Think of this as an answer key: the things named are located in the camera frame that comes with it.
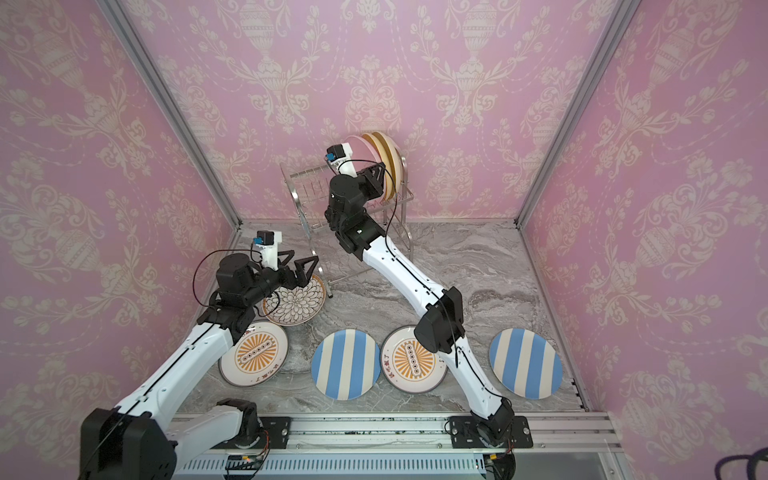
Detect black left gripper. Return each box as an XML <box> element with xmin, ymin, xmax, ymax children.
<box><xmin>242</xmin><ymin>249</ymin><xmax>318</xmax><ymax>309</ymax></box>

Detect yellow bear plate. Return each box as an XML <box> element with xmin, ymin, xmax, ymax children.
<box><xmin>362</xmin><ymin>131</ymin><xmax>400</xmax><ymax>200</ymax></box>

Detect pink bear plate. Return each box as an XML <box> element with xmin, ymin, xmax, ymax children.
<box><xmin>344</xmin><ymin>135</ymin><xmax>381</xmax><ymax>172</ymax></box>

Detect cream beige plate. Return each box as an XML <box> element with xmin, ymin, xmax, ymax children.
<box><xmin>370</xmin><ymin>131</ymin><xmax>405</xmax><ymax>200</ymax></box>

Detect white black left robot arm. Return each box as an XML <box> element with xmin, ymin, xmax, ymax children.
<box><xmin>79</xmin><ymin>247</ymin><xmax>319</xmax><ymax>479</ymax></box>

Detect stainless steel dish rack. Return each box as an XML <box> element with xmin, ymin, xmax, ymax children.
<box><xmin>280</xmin><ymin>137</ymin><xmax>416</xmax><ymax>284</ymax></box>

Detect brown rim petal pattern plate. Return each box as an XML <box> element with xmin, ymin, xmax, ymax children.
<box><xmin>260</xmin><ymin>275</ymin><xmax>327</xmax><ymax>327</ymax></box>

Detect left orange sunburst plate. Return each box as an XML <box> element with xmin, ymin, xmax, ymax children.
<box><xmin>218</xmin><ymin>321</ymin><xmax>289</xmax><ymax>387</ymax></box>

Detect orange sunburst plate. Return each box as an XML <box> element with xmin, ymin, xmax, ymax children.
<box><xmin>380</xmin><ymin>326</ymin><xmax>448</xmax><ymax>395</ymax></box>
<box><xmin>218</xmin><ymin>321</ymin><xmax>289</xmax><ymax>387</ymax></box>

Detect centre blue striped plate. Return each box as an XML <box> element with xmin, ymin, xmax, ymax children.
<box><xmin>311</xmin><ymin>329</ymin><xmax>381</xmax><ymax>401</ymax></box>

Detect blue striped plate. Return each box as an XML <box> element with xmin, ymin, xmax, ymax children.
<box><xmin>311</xmin><ymin>329</ymin><xmax>381</xmax><ymax>401</ymax></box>
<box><xmin>489</xmin><ymin>328</ymin><xmax>563</xmax><ymax>400</ymax></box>

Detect centre orange sunburst plate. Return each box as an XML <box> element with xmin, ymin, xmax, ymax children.
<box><xmin>380</xmin><ymin>326</ymin><xmax>448</xmax><ymax>395</ymax></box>

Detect small circuit board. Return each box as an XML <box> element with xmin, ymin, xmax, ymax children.
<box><xmin>225</xmin><ymin>455</ymin><xmax>264</xmax><ymax>478</ymax></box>

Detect right blue striped plate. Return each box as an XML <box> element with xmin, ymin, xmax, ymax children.
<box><xmin>489</xmin><ymin>328</ymin><xmax>563</xmax><ymax>400</ymax></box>

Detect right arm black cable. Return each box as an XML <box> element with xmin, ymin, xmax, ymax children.
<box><xmin>353</xmin><ymin>158</ymin><xmax>400</xmax><ymax>253</ymax></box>

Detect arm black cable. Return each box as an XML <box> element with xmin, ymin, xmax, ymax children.
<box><xmin>353</xmin><ymin>158</ymin><xmax>400</xmax><ymax>253</ymax></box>
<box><xmin>191</xmin><ymin>248</ymin><xmax>259</xmax><ymax>307</ymax></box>

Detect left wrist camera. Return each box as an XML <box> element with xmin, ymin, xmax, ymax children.
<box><xmin>252</xmin><ymin>230</ymin><xmax>282</xmax><ymax>270</ymax></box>

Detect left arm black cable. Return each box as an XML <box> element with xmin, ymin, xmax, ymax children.
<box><xmin>191</xmin><ymin>248</ymin><xmax>259</xmax><ymax>307</ymax></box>

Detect left aluminium corner post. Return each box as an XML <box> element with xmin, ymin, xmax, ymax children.
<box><xmin>96</xmin><ymin>0</ymin><xmax>242</xmax><ymax>230</ymax></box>

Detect aluminium corner post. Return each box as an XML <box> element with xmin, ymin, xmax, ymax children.
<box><xmin>516</xmin><ymin>0</ymin><xmax>641</xmax><ymax>230</ymax></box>
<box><xmin>96</xmin><ymin>0</ymin><xmax>242</xmax><ymax>230</ymax></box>

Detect right aluminium corner post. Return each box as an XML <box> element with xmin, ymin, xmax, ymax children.
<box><xmin>516</xmin><ymin>0</ymin><xmax>641</xmax><ymax>230</ymax></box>

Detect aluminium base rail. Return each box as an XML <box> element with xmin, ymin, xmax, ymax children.
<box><xmin>107</xmin><ymin>410</ymin><xmax>631</xmax><ymax>480</ymax></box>

